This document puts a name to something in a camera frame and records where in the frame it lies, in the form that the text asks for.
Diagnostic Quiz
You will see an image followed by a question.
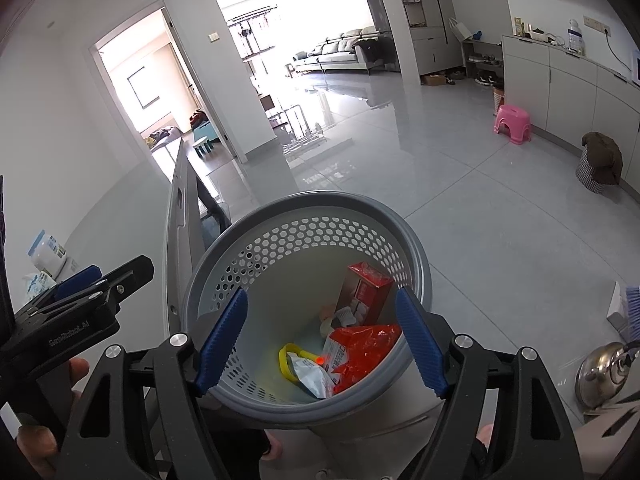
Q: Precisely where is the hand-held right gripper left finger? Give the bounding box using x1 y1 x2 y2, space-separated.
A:
55 287 249 480

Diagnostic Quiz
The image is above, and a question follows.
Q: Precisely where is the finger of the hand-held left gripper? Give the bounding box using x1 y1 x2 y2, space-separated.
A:
15 255 155 328
52 265 103 303

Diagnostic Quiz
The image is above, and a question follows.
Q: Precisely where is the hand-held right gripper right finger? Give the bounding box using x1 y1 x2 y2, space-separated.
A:
395 286 586 480

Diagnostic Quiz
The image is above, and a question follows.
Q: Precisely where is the red plastic bag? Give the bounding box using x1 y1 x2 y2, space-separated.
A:
330 324 403 395

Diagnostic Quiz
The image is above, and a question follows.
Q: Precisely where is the yellow square ring lid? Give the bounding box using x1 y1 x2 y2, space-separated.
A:
278 342 306 380

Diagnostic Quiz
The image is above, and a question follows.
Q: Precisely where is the light blue wet wipes pack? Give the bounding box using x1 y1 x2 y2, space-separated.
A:
291 335 351 400

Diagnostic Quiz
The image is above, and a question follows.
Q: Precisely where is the grey perforated plastic basket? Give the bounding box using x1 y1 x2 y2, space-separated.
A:
181 191 453 480

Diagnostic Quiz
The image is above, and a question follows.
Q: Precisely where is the person's left hand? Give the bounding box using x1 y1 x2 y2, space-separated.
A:
15 359 92 478

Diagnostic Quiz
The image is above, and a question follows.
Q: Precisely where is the white jar with blue lid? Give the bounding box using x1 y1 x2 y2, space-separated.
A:
27 230 68 278

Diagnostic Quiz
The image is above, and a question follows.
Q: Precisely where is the white and blue tissue pack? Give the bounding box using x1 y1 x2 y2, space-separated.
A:
22 272 58 306

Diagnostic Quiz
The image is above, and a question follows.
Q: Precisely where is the red cardboard box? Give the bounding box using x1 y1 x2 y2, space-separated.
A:
334 261 396 326

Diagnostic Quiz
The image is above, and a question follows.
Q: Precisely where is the steel kettle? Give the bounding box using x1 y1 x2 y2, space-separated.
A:
575 341 640 411

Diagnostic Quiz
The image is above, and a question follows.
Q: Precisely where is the small white box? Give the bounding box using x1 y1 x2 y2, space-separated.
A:
606 295 631 333

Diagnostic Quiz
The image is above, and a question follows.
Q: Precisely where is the blue brush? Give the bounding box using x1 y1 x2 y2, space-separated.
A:
625 285 640 336

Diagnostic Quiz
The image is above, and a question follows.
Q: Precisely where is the checkered basket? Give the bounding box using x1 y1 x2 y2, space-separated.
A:
575 152 608 193

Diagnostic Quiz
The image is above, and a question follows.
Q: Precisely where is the pink plastic stool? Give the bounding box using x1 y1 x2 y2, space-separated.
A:
492 104 532 147

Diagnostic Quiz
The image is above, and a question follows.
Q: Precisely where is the brown cloth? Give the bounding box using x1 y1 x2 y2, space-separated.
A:
581 131 624 186

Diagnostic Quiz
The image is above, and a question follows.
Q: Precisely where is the ceiling clothes drying rack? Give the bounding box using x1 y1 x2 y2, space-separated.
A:
227 5 278 61

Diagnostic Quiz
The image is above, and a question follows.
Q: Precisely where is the shoe rack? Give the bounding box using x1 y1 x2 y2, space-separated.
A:
461 37 505 86

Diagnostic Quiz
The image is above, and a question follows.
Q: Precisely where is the white sideboard cabinet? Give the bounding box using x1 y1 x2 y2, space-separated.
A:
501 35 640 171

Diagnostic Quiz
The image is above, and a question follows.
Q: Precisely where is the grey sofa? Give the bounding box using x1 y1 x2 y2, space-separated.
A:
292 25 393 77

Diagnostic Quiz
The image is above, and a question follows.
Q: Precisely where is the dark jacket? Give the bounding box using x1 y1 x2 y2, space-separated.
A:
352 37 383 68

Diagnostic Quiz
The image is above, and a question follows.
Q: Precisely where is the white display cabinet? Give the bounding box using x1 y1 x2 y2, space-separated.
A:
395 0 461 78

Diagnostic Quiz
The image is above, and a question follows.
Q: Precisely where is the dark tall refrigerator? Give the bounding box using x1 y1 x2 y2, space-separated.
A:
362 0 393 33

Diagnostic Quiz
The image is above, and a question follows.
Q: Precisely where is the clear plastic bottle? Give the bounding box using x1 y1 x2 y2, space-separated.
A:
567 19 586 56

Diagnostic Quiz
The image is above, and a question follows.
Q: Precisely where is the black power cable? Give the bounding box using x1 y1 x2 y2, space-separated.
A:
605 30 633 78

